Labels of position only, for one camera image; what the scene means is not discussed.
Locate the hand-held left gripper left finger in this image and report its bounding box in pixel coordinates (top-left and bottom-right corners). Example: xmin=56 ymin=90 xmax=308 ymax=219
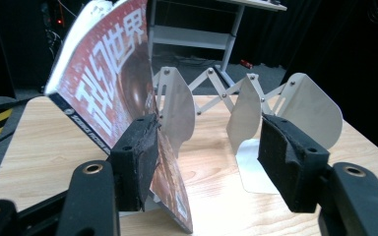
xmin=107 ymin=112 xmax=161 ymax=212

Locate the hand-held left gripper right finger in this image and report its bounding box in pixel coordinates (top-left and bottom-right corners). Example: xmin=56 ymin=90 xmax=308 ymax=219
xmin=257 ymin=112 xmax=331 ymax=214

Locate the white expandable book rack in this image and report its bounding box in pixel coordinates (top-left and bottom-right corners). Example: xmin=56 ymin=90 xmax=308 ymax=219
xmin=151 ymin=66 xmax=345 ymax=195

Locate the red cover magazine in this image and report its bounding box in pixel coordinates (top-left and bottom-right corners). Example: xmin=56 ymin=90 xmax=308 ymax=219
xmin=43 ymin=0 xmax=195 ymax=235

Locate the small red item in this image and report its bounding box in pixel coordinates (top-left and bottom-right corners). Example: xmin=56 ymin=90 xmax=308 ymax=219
xmin=239 ymin=58 xmax=254 ymax=70

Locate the white metal stand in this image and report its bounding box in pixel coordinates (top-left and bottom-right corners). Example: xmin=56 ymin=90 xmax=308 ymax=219
xmin=147 ymin=0 xmax=288 ymax=87

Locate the dark equipment with red light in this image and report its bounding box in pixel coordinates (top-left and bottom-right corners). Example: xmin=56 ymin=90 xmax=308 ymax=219
xmin=38 ymin=0 xmax=70 ymax=63

